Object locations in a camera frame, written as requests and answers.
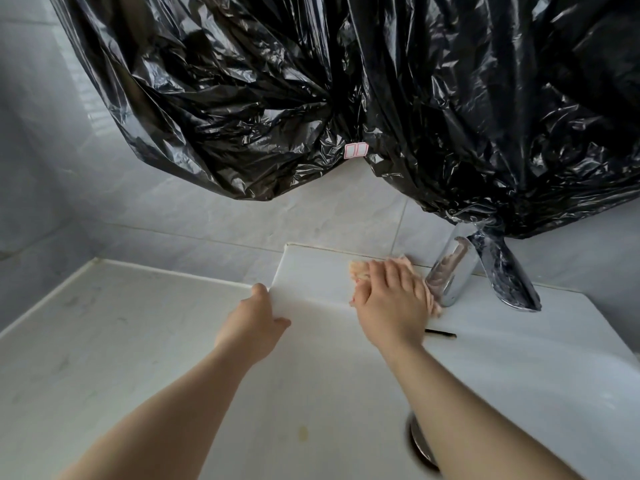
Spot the person's left forearm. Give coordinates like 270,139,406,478
57,342,263,480

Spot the white ceramic sink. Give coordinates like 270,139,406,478
199,243,640,480

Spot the peach cleaning cloth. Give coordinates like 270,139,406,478
348,254,444,318

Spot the person's right hand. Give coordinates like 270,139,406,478
348,260,431,358

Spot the black plastic bag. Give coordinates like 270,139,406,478
345,0,640,312
47,0,383,202

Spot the person's left hand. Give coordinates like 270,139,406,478
215,283,292,366

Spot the chrome faucet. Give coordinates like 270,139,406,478
424,222,483,308

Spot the chrome sink drain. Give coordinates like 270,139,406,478
405,412,442,473

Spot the person's right forearm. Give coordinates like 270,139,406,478
382,341,587,480

